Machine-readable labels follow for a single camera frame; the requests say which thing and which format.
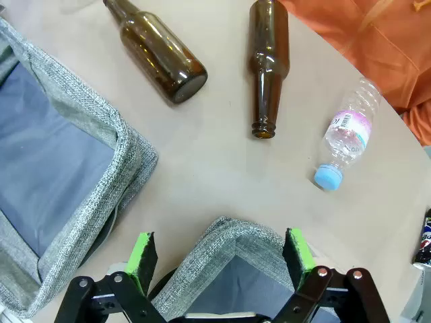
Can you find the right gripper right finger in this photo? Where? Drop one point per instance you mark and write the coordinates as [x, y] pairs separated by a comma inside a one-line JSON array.
[[303, 266]]

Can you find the grey fabric can basket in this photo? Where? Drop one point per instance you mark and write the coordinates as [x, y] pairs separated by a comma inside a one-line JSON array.
[[219, 255]]

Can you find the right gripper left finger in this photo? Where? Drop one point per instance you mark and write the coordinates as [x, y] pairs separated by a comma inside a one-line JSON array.
[[138, 269]]

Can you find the small plastic bottle blue cap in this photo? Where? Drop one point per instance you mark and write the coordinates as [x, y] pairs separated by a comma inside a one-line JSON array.
[[350, 131]]

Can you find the person in orange hoodie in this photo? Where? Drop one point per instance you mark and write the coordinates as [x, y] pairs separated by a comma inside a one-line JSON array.
[[387, 40]]

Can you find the crushed black silver can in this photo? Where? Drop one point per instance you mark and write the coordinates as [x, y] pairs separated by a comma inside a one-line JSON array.
[[426, 242]]

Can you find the grey fabric plastic basket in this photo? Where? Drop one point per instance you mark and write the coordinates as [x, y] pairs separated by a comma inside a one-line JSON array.
[[101, 111]]

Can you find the brown glass bottle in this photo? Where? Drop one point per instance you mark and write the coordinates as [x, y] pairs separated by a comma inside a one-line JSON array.
[[161, 57], [269, 50]]

